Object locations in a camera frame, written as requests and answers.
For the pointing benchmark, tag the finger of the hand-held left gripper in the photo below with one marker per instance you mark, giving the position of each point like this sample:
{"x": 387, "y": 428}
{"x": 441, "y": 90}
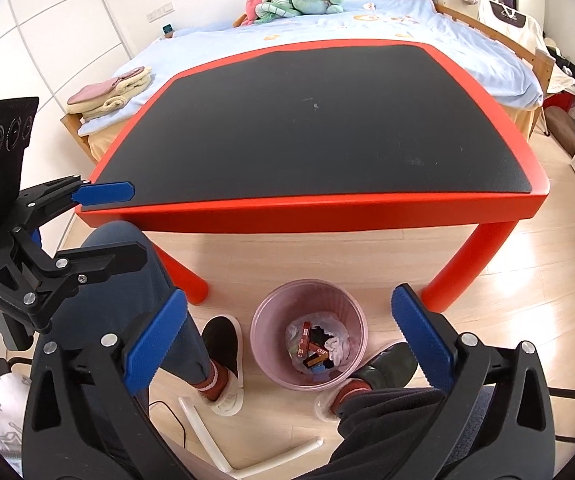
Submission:
{"x": 102, "y": 262}
{"x": 105, "y": 193}

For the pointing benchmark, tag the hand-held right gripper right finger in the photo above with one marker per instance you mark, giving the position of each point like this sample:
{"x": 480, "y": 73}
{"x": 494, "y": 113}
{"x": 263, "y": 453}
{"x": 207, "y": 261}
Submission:
{"x": 422, "y": 345}

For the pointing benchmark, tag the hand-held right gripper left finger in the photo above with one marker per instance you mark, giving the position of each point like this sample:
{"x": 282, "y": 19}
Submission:
{"x": 157, "y": 340}

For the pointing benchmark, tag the white sock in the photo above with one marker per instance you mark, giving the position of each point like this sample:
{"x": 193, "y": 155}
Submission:
{"x": 338, "y": 347}

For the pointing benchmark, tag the black sock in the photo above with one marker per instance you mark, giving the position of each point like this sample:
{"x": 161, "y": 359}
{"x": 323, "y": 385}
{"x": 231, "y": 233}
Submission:
{"x": 321, "y": 335}

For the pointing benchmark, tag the blue foil packet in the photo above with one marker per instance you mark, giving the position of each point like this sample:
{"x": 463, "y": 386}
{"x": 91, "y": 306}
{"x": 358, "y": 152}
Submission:
{"x": 323, "y": 368}

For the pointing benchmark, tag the pink plastic bin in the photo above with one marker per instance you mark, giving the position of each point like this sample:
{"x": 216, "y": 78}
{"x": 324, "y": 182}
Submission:
{"x": 267, "y": 330}

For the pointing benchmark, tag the long slim red box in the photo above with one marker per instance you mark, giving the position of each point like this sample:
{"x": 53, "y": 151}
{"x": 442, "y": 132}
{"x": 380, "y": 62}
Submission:
{"x": 306, "y": 337}

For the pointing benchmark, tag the dark right slipper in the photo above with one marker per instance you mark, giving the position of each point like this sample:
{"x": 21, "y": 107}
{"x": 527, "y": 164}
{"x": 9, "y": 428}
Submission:
{"x": 387, "y": 360}

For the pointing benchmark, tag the dark slipper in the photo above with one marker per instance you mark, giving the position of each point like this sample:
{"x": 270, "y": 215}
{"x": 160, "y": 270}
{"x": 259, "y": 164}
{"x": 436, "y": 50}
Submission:
{"x": 222, "y": 345}
{"x": 387, "y": 360}

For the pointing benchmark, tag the person's left leg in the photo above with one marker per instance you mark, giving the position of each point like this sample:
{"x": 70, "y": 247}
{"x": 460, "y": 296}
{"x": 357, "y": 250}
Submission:
{"x": 117, "y": 300}

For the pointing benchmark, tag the person's leg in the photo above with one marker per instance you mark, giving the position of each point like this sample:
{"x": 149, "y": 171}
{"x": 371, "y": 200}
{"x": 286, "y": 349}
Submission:
{"x": 117, "y": 300}
{"x": 387, "y": 430}

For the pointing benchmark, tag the dark left slipper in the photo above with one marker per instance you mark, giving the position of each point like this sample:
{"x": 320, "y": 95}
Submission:
{"x": 222, "y": 345}

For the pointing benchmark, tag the folded cream towel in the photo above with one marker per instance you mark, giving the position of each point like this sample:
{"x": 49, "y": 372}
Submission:
{"x": 112, "y": 105}

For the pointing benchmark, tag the person's right leg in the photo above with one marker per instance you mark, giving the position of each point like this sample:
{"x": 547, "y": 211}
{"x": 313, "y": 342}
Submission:
{"x": 387, "y": 430}

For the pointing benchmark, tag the folded pink towel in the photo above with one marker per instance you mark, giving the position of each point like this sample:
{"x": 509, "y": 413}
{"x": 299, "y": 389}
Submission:
{"x": 97, "y": 90}

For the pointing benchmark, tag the white wardrobe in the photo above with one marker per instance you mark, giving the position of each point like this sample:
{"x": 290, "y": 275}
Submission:
{"x": 42, "y": 35}

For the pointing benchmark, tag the small teal device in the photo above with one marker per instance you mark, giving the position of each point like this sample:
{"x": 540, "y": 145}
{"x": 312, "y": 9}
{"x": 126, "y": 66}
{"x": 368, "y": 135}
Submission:
{"x": 167, "y": 30}

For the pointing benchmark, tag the light blue printed blanket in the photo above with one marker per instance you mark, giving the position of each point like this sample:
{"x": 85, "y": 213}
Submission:
{"x": 207, "y": 45}

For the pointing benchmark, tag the red table with black top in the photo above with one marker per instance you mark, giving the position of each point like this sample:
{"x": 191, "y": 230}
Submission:
{"x": 317, "y": 110}

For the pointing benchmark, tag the pink plush toy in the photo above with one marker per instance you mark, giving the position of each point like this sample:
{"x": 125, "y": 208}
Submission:
{"x": 257, "y": 2}

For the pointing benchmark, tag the green striped plush toy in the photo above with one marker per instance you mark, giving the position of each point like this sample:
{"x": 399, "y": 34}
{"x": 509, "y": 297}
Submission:
{"x": 275, "y": 7}

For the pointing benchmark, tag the brown cushion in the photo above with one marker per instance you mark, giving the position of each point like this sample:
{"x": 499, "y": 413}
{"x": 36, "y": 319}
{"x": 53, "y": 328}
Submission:
{"x": 565, "y": 132}

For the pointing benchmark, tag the black bag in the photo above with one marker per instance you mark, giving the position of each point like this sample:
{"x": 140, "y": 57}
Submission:
{"x": 562, "y": 65}

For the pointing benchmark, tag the wooden bed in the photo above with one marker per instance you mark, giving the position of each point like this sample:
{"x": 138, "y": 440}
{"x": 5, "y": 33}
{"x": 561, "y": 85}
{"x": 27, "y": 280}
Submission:
{"x": 517, "y": 45}

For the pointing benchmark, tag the white tote bag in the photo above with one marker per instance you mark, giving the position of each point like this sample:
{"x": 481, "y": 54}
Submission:
{"x": 507, "y": 27}

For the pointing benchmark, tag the wide white wall socket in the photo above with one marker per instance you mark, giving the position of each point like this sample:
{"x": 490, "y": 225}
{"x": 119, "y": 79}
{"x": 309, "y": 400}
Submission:
{"x": 160, "y": 13}

